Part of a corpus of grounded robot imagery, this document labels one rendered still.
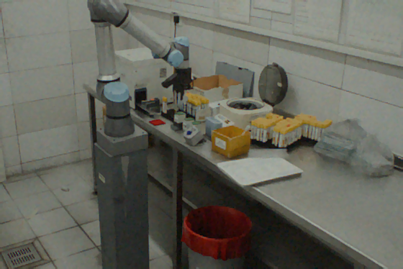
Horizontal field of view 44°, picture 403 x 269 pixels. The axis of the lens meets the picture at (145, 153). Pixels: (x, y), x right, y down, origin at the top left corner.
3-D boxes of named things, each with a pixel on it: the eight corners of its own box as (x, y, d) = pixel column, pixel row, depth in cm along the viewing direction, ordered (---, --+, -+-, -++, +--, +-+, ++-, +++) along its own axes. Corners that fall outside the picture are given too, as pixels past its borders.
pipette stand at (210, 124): (202, 135, 256) (203, 117, 252) (214, 134, 259) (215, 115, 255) (211, 142, 248) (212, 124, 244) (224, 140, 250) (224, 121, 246)
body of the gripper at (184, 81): (193, 90, 259) (193, 67, 254) (179, 93, 255) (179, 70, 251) (185, 87, 265) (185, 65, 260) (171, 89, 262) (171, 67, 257)
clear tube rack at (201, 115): (175, 112, 290) (175, 101, 287) (190, 109, 294) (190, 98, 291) (196, 123, 273) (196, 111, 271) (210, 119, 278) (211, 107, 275)
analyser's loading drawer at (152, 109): (133, 105, 298) (133, 96, 296) (142, 103, 301) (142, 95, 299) (150, 114, 282) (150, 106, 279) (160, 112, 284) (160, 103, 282)
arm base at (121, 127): (108, 139, 235) (106, 120, 231) (101, 127, 248) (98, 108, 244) (138, 134, 239) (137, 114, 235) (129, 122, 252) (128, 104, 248)
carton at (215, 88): (180, 103, 304) (180, 80, 298) (217, 96, 317) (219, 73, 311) (203, 115, 285) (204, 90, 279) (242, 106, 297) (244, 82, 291)
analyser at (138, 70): (114, 98, 318) (111, 51, 306) (151, 91, 330) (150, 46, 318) (136, 111, 293) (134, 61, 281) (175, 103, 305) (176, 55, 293)
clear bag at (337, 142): (306, 150, 237) (311, 114, 229) (325, 140, 247) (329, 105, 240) (358, 167, 219) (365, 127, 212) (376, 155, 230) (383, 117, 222)
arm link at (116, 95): (109, 118, 233) (106, 90, 227) (101, 108, 244) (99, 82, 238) (133, 114, 236) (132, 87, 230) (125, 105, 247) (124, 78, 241)
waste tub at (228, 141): (210, 149, 240) (211, 130, 236) (231, 143, 247) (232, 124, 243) (229, 159, 230) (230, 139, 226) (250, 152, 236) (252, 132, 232)
